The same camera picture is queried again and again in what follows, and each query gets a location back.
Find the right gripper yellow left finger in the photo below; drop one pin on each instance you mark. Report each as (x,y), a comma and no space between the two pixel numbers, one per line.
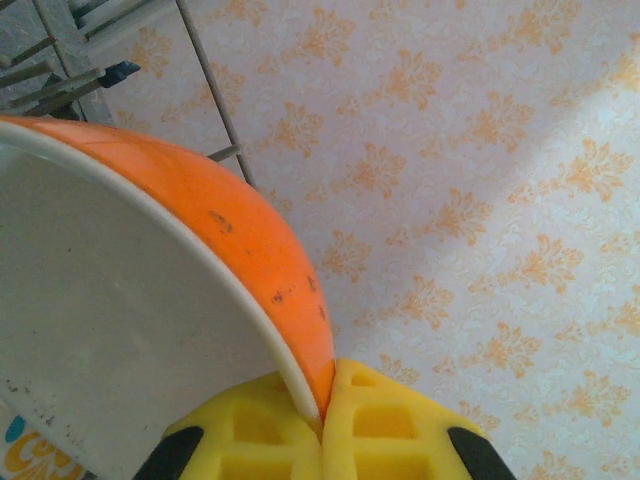
(250,435)

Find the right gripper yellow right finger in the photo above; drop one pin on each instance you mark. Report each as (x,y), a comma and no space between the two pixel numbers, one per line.
(390,430)

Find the orange bowl with floral inside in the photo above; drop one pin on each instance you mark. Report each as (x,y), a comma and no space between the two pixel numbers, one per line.
(150,300)

